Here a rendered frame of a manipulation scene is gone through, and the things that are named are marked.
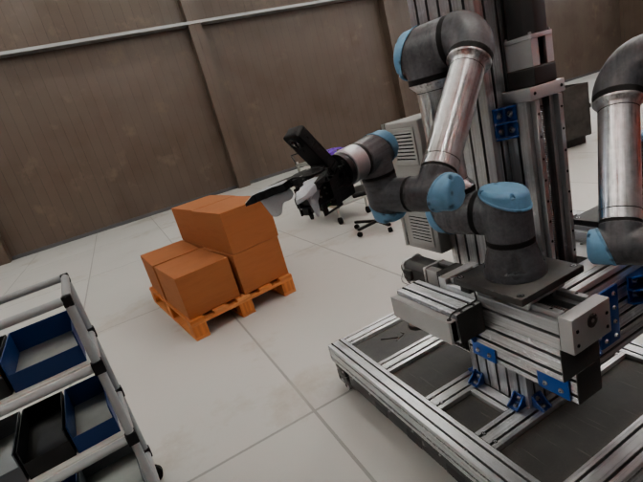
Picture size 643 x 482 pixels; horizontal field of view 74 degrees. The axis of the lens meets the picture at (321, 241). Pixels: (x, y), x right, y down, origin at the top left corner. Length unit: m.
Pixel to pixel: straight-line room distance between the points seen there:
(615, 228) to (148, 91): 10.71
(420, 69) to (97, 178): 10.24
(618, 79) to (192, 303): 2.83
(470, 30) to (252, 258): 2.63
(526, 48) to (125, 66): 10.43
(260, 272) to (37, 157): 8.29
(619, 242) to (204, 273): 2.73
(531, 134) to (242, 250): 2.45
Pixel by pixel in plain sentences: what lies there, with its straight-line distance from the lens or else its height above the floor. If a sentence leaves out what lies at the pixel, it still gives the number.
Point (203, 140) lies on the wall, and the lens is 11.27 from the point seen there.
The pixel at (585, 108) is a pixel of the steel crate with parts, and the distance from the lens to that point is 6.87.
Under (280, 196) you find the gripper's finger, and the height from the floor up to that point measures 1.20.
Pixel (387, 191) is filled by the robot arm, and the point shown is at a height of 1.14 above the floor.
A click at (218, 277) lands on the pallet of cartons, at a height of 0.36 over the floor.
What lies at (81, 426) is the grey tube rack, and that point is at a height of 0.50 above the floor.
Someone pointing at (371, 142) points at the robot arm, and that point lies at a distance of 0.91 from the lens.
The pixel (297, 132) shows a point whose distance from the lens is 0.79.
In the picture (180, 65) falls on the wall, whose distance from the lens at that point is 11.43.
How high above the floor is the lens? 1.33
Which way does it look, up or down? 16 degrees down
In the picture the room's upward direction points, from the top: 15 degrees counter-clockwise
